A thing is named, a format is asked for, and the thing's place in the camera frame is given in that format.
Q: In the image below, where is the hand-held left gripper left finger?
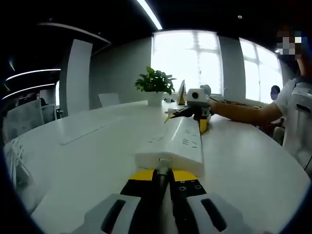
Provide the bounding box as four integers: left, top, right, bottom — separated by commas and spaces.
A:
73, 169, 158, 234

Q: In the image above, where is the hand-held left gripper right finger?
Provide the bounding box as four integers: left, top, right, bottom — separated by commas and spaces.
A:
169, 170, 247, 234

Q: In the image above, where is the white power strip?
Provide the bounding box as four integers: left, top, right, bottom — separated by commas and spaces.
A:
134, 116, 204, 176

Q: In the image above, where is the ceiling light strip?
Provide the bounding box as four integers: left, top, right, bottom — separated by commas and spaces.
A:
6, 69, 61, 81
136, 0, 163, 30
2, 83, 56, 100

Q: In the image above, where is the person's right hand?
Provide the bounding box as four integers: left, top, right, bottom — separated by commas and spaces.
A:
208, 99, 222, 117

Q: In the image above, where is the yellow white tent sign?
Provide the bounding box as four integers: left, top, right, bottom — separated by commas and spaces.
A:
177, 79, 188, 105

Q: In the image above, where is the bright window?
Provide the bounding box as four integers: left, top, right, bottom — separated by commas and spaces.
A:
240, 38, 285, 103
151, 30, 224, 102

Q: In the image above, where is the green potted plant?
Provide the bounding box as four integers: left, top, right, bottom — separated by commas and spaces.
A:
134, 66, 176, 107

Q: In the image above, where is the white office chair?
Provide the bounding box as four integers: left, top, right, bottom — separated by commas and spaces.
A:
98, 93, 120, 108

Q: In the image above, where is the person in white shirt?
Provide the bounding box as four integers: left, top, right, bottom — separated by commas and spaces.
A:
274, 75, 312, 169

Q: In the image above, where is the grey chest device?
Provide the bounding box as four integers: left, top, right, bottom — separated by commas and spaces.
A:
291, 81, 312, 117

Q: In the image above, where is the grey office chair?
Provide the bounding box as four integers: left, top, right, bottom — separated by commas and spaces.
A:
4, 98, 44, 141

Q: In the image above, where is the white desk cable cover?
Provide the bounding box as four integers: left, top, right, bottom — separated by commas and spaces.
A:
59, 119, 110, 146

